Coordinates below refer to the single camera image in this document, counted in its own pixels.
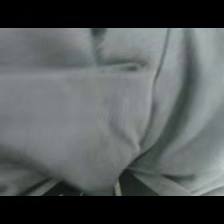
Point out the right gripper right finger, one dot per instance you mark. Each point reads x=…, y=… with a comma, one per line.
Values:
x=130, y=186

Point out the grey shirt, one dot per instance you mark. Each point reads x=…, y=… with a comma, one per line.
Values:
x=100, y=110

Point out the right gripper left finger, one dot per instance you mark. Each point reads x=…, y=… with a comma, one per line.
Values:
x=65, y=191

